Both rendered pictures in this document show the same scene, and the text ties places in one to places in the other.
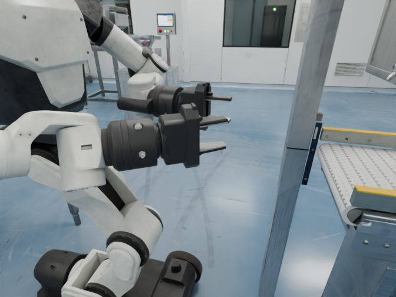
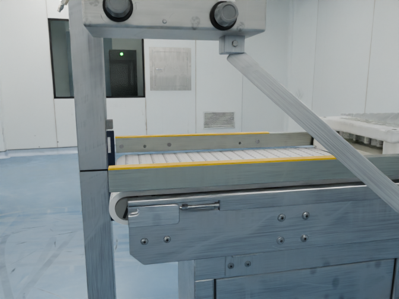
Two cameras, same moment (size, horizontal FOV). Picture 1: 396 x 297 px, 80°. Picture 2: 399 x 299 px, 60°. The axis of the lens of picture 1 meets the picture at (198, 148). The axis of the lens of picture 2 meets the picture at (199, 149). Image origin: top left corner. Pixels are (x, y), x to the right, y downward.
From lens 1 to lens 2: 25 cm
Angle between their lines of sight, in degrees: 29
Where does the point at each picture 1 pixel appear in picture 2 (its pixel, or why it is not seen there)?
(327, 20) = not seen: hidden behind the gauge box
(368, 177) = not seen: hidden behind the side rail
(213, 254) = not seen: outside the picture
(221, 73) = (57, 134)
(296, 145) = (91, 165)
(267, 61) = (120, 115)
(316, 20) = (73, 10)
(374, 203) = (132, 182)
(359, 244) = (138, 247)
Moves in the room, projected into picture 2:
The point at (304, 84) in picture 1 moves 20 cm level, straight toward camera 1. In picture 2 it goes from (79, 84) to (38, 85)
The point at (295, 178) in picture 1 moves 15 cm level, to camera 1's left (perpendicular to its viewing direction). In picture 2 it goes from (101, 214) to (25, 226)
